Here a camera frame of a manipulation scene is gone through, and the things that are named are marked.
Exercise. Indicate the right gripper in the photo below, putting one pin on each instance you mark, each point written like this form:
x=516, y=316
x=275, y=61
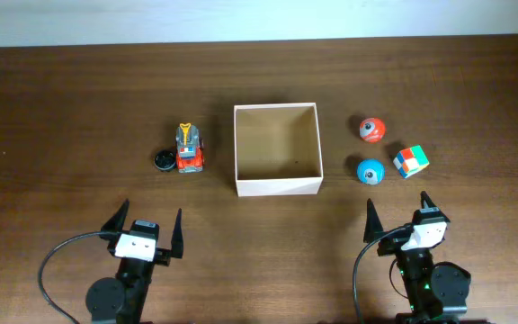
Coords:
x=388, y=244

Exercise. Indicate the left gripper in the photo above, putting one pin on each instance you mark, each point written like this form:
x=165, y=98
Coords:
x=163, y=256

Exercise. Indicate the blue eye ball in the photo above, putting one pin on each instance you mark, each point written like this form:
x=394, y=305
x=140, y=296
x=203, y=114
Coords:
x=370, y=172

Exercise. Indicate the colourful puzzle cube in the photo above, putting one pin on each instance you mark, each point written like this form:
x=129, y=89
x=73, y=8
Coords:
x=410, y=161

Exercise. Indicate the black toy wheel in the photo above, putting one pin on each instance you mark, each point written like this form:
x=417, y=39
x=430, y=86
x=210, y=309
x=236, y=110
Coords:
x=165, y=160

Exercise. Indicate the orange grey toy truck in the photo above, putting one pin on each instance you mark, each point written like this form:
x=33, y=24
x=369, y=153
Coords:
x=189, y=147

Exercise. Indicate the red eye ball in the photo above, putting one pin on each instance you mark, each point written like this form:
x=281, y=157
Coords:
x=372, y=130

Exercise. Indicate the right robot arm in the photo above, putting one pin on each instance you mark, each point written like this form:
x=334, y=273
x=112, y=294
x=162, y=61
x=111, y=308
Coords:
x=436, y=293

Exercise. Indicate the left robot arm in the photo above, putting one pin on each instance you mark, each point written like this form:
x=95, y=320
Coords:
x=121, y=298

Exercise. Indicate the white cardboard box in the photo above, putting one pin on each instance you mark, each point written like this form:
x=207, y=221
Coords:
x=277, y=149

